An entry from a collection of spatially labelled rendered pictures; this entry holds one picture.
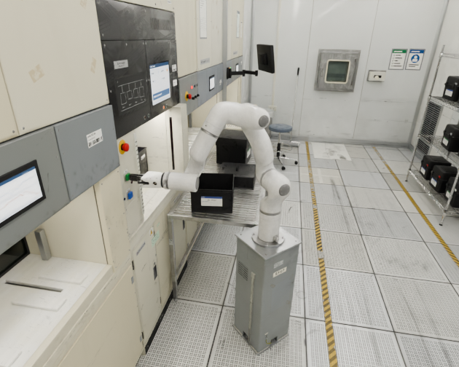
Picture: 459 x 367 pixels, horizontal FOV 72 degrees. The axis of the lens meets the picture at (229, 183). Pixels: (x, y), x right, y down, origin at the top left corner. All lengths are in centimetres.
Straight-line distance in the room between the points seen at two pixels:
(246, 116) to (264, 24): 475
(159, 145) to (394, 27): 485
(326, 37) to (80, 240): 530
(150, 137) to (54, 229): 95
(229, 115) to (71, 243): 93
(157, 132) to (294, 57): 421
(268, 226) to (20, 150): 123
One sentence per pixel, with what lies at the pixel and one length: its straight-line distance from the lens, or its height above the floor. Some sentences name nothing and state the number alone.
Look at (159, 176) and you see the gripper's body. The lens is 152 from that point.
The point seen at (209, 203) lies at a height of 83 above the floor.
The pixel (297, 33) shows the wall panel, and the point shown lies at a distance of 610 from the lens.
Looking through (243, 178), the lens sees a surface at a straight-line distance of 241.
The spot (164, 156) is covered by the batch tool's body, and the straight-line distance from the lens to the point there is 230.
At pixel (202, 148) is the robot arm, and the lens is 144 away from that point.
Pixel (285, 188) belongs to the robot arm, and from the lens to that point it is 162.
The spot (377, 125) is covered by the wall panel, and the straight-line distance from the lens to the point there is 648.
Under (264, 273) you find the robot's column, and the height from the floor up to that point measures 65.
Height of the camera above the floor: 183
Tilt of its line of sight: 25 degrees down
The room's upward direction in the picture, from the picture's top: 1 degrees clockwise
